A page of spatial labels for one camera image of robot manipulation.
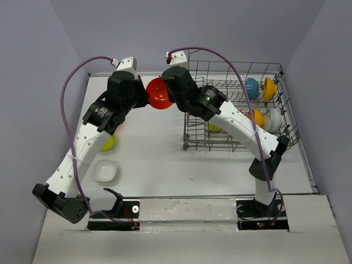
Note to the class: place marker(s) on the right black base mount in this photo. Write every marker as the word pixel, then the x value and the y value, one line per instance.
pixel 253 215

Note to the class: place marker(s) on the large yellow bowl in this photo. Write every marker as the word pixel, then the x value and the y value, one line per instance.
pixel 269 90

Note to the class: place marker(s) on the green bowl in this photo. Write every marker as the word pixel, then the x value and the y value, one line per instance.
pixel 109 144
pixel 213 128

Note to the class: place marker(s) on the small yellow bowl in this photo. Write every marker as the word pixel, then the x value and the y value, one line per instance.
pixel 259 118

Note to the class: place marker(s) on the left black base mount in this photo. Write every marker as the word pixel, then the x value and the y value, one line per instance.
pixel 123 216

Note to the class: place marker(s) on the blue bowl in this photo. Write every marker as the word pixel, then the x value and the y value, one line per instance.
pixel 252 88

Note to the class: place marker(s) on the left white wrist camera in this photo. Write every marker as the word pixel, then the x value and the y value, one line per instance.
pixel 128 64

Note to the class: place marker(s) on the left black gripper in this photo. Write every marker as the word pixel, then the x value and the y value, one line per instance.
pixel 144 100

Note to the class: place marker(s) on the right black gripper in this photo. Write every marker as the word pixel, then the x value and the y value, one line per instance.
pixel 171 97

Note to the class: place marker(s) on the white square bowl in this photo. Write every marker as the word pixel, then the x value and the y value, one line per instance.
pixel 104 170

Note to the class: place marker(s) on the white round bowl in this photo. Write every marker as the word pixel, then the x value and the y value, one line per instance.
pixel 273 120

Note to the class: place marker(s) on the grey wire dish rack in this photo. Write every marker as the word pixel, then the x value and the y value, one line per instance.
pixel 208 69

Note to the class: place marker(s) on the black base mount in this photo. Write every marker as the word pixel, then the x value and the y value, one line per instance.
pixel 123 216
pixel 253 215

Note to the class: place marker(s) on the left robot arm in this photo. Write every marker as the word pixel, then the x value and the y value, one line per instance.
pixel 60 192

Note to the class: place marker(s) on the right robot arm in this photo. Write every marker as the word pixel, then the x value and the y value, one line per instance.
pixel 211 105

